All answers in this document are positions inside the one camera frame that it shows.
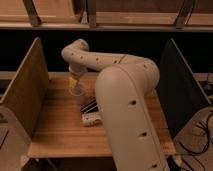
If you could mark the black striped box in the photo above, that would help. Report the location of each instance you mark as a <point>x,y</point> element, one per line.
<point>89,107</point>

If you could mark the metal shelf bracket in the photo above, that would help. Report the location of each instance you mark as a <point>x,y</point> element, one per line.
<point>184,14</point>
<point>91,13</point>
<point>33,16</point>

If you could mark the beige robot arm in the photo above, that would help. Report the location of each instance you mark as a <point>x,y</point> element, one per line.
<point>123,81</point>

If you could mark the left wooden divider panel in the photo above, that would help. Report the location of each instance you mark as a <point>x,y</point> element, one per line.
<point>23,98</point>

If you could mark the right dark divider panel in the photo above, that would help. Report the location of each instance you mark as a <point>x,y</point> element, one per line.
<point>180,94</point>

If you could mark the right metal shelf bracket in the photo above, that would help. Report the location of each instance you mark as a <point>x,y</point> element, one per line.
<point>184,14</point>

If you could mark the clear plastic cup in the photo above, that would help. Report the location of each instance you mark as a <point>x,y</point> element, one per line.
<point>78,90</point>

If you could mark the white rectangular box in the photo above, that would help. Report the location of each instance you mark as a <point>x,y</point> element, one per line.
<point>91,119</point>

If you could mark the middle metal shelf bracket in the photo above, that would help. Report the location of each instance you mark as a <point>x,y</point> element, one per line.
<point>91,13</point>

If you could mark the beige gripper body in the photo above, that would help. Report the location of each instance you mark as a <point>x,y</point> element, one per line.
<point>73,82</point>

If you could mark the left metal shelf bracket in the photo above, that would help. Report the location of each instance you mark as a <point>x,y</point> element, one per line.
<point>33,16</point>

